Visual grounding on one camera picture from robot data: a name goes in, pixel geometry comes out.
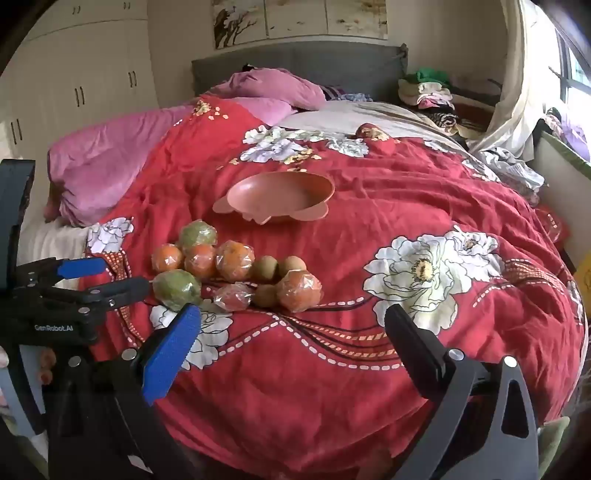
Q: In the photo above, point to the window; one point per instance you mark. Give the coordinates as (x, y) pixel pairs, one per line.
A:
(577, 78)

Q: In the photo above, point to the dark striped pillow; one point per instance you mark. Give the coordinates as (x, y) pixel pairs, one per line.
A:
(341, 93)

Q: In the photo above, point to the beige blanket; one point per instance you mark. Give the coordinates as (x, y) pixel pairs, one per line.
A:
(369, 115)

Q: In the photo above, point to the wall painting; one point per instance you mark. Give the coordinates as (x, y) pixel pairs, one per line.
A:
(295, 18)

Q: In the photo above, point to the pink plastic bowl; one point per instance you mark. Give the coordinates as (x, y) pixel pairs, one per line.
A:
(277, 194)

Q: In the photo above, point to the round brown fruit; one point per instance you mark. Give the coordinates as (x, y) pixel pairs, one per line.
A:
(292, 264)
(266, 295)
(264, 269)

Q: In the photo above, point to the large green fruit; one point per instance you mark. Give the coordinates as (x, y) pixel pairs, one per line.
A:
(178, 288)

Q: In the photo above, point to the white crumpled cloth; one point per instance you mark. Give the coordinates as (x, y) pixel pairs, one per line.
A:
(508, 168)

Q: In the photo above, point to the red floral quilt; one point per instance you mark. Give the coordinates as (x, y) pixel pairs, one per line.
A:
(369, 230)

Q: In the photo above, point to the white wardrobe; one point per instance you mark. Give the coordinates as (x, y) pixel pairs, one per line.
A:
(92, 60)

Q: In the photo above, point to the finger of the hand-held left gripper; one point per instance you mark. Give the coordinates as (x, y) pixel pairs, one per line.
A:
(120, 290)
(83, 267)

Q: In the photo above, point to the pile of folded clothes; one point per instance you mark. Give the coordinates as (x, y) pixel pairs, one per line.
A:
(427, 94)

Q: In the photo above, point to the person's left hand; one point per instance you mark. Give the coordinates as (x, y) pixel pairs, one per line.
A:
(46, 359)

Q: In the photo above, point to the white curtain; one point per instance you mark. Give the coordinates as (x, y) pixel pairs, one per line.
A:
(526, 92)

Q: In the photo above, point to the grey padded headboard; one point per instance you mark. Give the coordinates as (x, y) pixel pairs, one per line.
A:
(323, 64)

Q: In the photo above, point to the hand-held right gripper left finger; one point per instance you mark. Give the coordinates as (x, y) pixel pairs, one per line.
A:
(171, 350)

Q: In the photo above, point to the orange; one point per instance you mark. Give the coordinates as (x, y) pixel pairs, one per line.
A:
(167, 258)
(235, 261)
(200, 261)
(299, 290)

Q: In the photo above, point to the yellow object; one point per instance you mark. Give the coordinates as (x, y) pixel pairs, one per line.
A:
(584, 281)

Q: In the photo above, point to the small green fruit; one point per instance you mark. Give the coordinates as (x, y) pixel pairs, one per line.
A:
(197, 235)

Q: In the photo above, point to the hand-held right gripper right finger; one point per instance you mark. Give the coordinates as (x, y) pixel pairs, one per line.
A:
(415, 350)

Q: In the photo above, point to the small red fruit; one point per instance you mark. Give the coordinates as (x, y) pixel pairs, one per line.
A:
(232, 297)

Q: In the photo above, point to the pink blanket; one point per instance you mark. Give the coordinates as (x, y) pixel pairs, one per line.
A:
(101, 157)

